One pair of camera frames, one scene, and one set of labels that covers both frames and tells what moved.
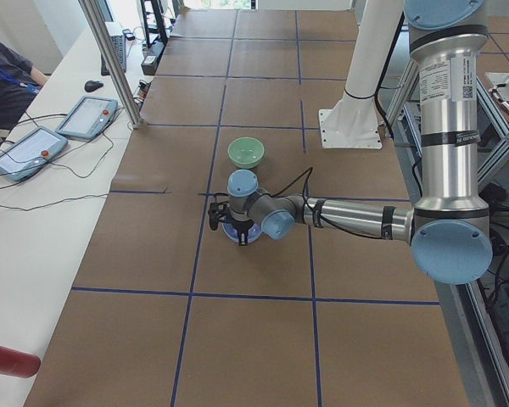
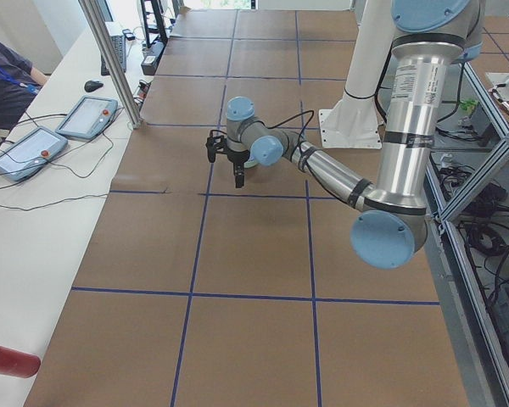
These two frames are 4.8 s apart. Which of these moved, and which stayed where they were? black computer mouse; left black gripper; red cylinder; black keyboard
Moved: left black gripper
Stayed: black keyboard; black computer mouse; red cylinder
